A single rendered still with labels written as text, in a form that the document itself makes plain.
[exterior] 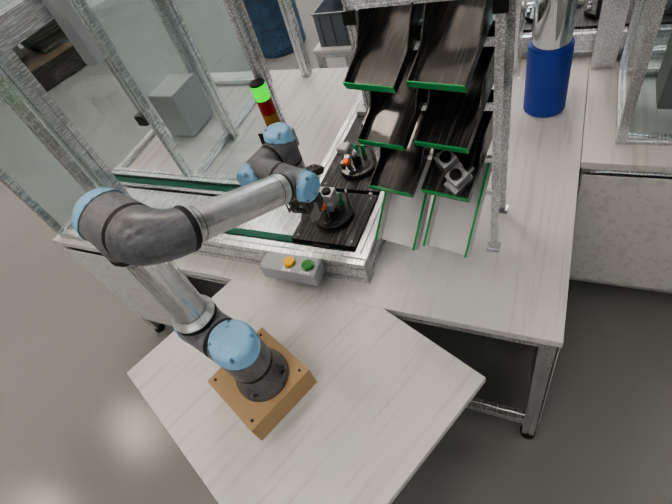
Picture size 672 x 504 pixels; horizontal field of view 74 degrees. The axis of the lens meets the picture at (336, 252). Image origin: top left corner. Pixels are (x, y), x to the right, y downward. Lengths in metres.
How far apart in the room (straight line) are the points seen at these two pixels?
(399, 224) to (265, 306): 0.53
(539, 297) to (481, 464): 0.91
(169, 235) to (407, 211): 0.77
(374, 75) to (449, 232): 0.52
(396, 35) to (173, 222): 0.65
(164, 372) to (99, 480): 1.20
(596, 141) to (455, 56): 0.97
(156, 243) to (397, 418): 0.77
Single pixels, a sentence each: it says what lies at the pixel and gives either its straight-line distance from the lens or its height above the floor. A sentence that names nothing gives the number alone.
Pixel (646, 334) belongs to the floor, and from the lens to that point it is 2.47.
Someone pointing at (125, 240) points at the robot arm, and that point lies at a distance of 0.88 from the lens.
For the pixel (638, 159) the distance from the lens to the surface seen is 1.88.
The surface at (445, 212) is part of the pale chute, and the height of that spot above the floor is 1.07.
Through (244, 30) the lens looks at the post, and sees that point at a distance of 1.44.
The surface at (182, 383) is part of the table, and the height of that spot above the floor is 0.86.
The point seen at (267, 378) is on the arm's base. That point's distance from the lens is 1.24.
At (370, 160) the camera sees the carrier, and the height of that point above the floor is 0.99.
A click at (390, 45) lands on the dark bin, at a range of 1.13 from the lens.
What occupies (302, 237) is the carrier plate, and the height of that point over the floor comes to 0.97.
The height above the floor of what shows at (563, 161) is 0.86.
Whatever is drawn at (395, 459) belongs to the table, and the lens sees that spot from 1.25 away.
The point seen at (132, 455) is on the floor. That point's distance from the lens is 2.66.
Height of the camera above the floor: 2.06
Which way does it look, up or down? 48 degrees down
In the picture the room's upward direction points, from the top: 21 degrees counter-clockwise
